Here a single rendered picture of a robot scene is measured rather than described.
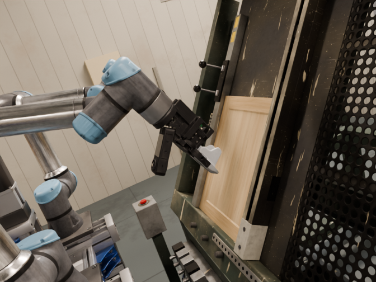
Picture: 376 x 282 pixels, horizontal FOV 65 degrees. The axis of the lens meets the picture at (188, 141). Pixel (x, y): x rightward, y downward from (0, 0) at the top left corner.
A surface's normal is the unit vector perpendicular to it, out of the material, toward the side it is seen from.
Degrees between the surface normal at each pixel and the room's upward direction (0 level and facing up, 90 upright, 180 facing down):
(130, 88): 95
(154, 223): 90
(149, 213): 90
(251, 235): 90
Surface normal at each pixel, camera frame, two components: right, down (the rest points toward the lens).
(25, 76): 0.37, 0.16
